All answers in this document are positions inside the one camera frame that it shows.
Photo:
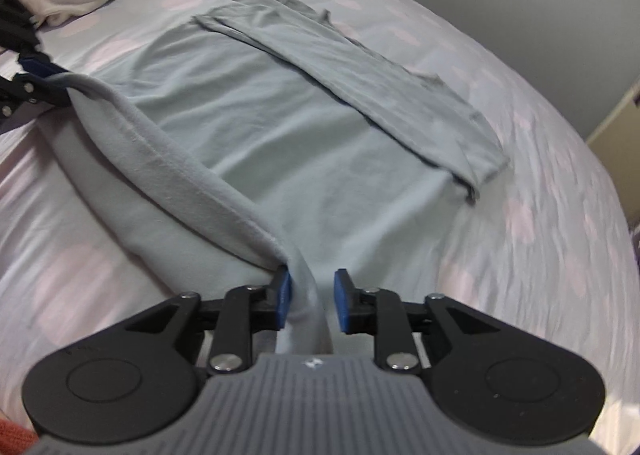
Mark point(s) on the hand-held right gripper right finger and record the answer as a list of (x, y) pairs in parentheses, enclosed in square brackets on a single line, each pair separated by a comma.
[(341, 305)]

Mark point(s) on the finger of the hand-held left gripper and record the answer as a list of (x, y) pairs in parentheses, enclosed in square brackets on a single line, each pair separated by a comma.
[(30, 90), (37, 66)]

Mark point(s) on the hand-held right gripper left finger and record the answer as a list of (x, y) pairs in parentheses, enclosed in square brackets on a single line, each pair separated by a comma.
[(284, 300)]

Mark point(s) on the grey long-sleeved shirt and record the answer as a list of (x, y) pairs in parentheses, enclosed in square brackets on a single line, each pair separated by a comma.
[(275, 135)]

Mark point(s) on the pink-dotted grey bed sheet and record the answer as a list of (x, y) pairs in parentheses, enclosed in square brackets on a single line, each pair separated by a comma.
[(500, 260)]

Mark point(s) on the orange knit clothing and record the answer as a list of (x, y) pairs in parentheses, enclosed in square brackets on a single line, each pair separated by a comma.
[(12, 437)]

